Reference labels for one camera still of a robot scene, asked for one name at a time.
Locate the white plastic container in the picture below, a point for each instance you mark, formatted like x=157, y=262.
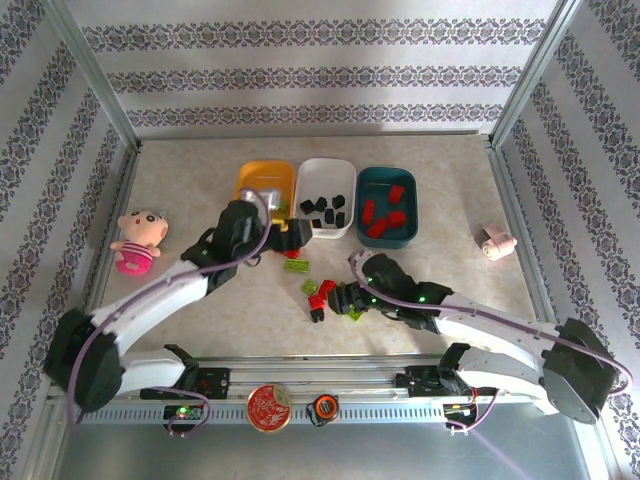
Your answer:
x=325, y=172

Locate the wide aluminium frame rail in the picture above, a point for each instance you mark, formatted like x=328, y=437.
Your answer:
x=310, y=375

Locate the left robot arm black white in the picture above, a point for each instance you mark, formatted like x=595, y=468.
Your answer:
x=150, y=305

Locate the plush doll pink striped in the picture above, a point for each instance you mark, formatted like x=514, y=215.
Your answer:
x=142, y=227

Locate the black square lego brick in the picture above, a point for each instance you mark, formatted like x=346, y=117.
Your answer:
x=316, y=223
x=338, y=200
x=315, y=316
x=330, y=216
x=306, y=205
x=320, y=202
x=341, y=218

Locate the round red gold tin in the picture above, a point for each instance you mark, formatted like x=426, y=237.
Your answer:
x=268, y=407

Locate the small green lego brick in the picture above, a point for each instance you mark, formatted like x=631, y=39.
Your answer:
x=310, y=287
x=356, y=316
x=283, y=204

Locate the long green lego brick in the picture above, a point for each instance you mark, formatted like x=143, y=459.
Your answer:
x=297, y=265
x=280, y=218

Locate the orange black tape measure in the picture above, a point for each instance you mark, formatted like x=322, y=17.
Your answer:
x=324, y=407

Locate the long red lego brick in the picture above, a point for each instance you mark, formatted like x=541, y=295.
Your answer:
x=291, y=254
x=368, y=210
x=378, y=227

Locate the small red lego brick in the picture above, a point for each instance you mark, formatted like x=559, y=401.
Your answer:
x=316, y=301
x=397, y=218
x=396, y=193
x=327, y=286

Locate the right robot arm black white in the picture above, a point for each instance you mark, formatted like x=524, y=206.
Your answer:
x=500, y=335

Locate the narrow aluminium table rail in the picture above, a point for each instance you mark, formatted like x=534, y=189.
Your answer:
x=124, y=195
x=507, y=200

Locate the orange plastic container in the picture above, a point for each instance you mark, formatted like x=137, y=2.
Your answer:
x=260, y=172

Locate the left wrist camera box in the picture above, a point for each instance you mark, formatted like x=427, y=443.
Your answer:
x=260, y=196

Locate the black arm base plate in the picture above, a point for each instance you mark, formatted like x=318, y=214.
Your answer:
x=420, y=382
x=217, y=382

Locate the teal plastic container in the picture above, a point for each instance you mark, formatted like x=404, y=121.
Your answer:
x=385, y=177

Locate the small circuit board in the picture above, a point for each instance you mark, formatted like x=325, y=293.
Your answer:
x=182, y=412
x=457, y=409

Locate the aluminium frame post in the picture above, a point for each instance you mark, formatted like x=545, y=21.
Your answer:
x=95, y=80
x=535, y=80

